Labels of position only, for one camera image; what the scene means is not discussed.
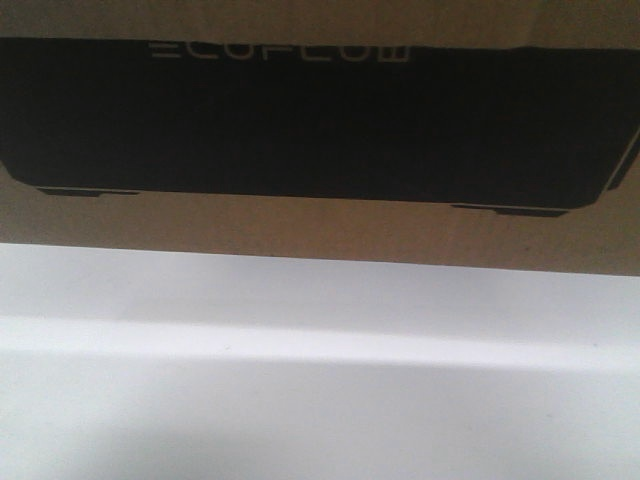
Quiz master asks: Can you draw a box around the brown EcoFlow cardboard box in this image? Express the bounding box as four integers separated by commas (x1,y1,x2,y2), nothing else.
1,1,639,275

